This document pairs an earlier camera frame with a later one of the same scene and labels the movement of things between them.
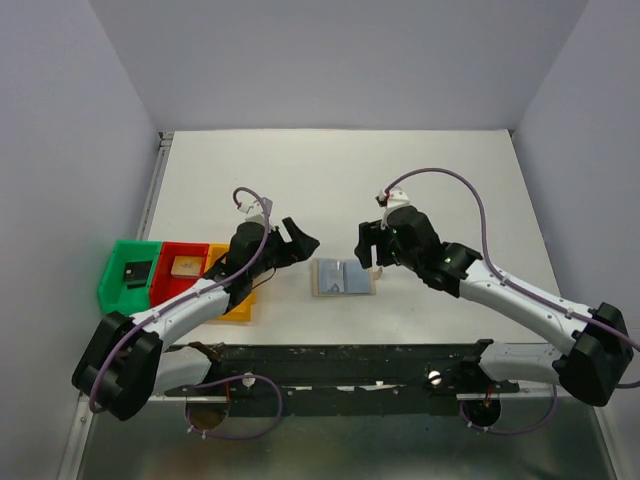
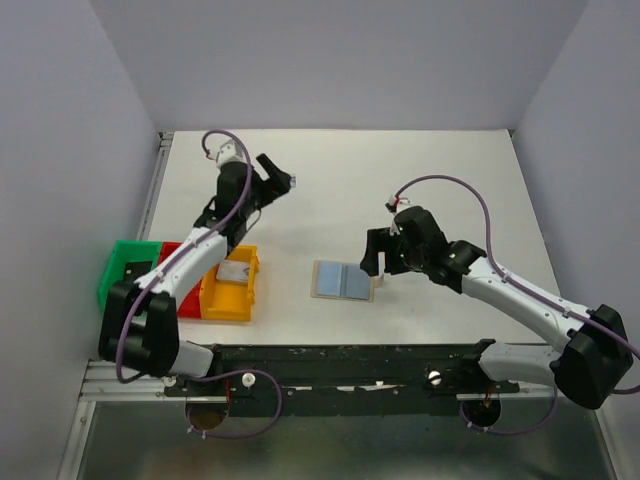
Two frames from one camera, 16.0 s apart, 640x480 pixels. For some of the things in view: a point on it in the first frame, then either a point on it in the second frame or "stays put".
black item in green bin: x=136 y=274 stays put
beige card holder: x=342 y=277 stays put
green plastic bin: x=125 y=286 stays put
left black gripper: x=302 y=246 to x=270 y=187
